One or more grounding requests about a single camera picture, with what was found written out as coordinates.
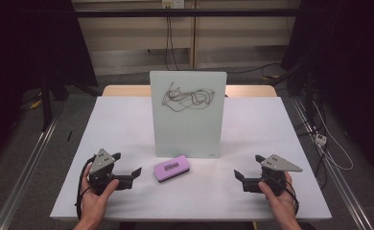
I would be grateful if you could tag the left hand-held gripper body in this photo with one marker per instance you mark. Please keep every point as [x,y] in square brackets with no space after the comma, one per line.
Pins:
[102,161]

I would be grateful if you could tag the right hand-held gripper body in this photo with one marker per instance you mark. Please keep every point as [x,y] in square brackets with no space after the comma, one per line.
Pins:
[273,163]

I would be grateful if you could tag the purple whiteboard eraser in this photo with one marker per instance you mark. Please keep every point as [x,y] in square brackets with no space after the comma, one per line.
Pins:
[172,168]

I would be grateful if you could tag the small whiteboard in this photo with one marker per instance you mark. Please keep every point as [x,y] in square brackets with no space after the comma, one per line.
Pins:
[188,127]

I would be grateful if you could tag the person's left hand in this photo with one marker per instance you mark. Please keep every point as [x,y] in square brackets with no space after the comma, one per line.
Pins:
[94,204]

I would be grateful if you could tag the person's right hand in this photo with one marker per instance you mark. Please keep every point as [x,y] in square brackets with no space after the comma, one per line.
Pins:
[282,207]

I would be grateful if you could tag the white table mat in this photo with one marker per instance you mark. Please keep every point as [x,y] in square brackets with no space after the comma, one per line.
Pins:
[118,127]

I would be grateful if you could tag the small black floor item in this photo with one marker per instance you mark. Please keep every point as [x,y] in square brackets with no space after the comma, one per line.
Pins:
[69,136]

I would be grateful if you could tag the white power adapter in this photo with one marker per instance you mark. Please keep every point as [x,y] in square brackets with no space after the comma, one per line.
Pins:
[320,139]

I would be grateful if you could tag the wooden table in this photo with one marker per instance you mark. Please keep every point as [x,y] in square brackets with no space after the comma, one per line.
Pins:
[124,90]

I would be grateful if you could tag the person's dark lap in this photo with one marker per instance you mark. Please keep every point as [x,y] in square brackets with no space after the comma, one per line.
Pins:
[188,226]

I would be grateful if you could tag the black metal stand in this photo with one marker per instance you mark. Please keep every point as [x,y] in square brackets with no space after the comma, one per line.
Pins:
[46,105]

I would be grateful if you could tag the black curtain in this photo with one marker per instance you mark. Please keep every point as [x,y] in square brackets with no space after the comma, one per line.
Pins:
[22,48]
[354,64]

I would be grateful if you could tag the black horizontal bar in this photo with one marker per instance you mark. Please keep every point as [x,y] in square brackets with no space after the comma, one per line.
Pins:
[127,13]

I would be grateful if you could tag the metal floor rail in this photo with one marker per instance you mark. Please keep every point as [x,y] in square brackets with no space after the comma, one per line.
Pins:
[25,166]
[345,191]

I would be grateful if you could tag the white wall outlet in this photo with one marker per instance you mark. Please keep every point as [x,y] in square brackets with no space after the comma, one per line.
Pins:
[173,3]

